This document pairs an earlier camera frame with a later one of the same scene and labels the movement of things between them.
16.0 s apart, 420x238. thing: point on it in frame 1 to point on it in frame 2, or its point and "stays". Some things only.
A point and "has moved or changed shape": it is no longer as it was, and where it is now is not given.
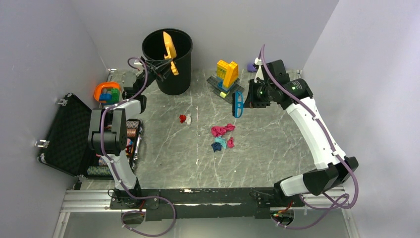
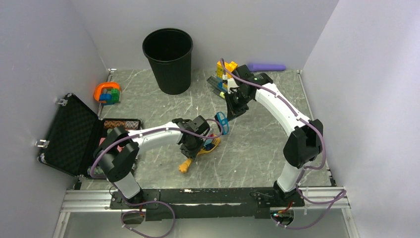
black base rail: x=202 y=204 stays
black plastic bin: x=154 y=46 stays
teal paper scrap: x=222 y=141 to x=207 y=141
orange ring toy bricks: x=107 y=93 stays
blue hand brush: x=237 y=104 has moved or changed shape
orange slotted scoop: x=171 y=51 to x=183 y=165
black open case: x=66 y=146 stays
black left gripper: x=159 y=69 to x=192 y=154
